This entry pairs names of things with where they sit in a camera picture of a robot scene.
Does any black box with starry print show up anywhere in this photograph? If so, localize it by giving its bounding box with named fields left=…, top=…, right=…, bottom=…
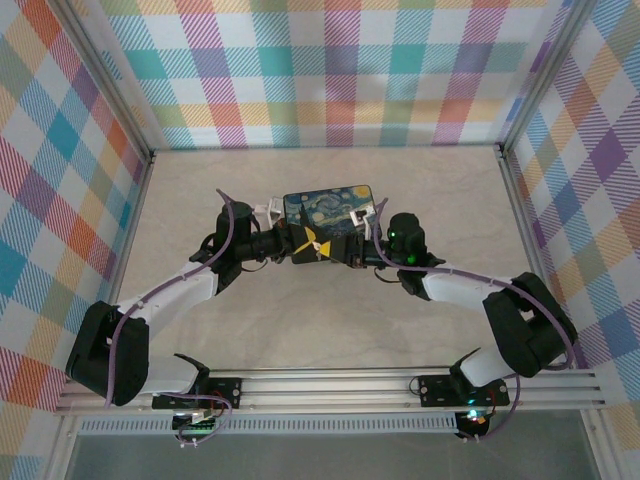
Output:
left=282, top=183, right=379, bottom=267

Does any right controller circuit board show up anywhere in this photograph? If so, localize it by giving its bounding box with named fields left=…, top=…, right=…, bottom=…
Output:
left=455, top=407, right=490, bottom=440

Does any controller circuit board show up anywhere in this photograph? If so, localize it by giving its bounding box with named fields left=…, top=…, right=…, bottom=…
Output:
left=455, top=407, right=490, bottom=440
left=172, top=407, right=222, bottom=434

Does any left controller circuit board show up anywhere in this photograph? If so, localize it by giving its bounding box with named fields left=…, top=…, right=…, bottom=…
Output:
left=172, top=407, right=222, bottom=434

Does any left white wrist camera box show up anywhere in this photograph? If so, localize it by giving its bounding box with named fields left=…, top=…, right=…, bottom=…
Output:
left=252, top=197, right=286, bottom=226

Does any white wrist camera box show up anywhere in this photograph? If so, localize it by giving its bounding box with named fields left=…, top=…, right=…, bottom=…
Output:
left=252, top=197, right=286, bottom=226
left=349, top=207, right=377, bottom=240

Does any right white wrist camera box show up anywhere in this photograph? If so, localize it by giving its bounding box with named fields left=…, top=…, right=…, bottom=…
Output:
left=349, top=207, right=377, bottom=240

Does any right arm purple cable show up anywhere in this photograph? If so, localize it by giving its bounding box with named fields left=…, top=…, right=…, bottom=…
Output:
left=369, top=198, right=576, bottom=444

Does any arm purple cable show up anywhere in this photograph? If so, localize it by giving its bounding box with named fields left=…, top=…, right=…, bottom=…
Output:
left=104, top=188, right=236, bottom=448
left=369, top=198, right=576, bottom=444

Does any aluminium side rail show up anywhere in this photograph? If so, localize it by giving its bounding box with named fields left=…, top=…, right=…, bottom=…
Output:
left=493, top=143, right=587, bottom=370
left=85, top=149, right=157, bottom=376

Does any long aluminium base rail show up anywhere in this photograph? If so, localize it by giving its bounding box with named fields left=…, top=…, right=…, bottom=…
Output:
left=53, top=367, right=607, bottom=414

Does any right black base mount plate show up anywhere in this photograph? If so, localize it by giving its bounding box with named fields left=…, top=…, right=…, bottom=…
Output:
left=417, top=373, right=511, bottom=409

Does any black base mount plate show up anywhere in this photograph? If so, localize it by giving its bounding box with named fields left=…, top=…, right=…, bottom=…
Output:
left=151, top=377, right=244, bottom=412
left=417, top=373, right=511, bottom=409

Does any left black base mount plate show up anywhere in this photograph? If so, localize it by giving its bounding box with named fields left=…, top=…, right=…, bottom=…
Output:
left=151, top=377, right=244, bottom=412

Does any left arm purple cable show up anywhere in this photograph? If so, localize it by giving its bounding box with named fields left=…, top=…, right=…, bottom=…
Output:
left=104, top=188, right=236, bottom=448

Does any slotted grey cable duct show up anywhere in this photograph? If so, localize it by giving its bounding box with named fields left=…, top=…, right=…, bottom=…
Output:
left=77, top=412, right=462, bottom=436

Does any aluminium frame post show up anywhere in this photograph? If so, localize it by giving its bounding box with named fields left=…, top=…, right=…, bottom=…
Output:
left=498, top=0, right=597, bottom=154
left=58, top=0, right=156, bottom=162

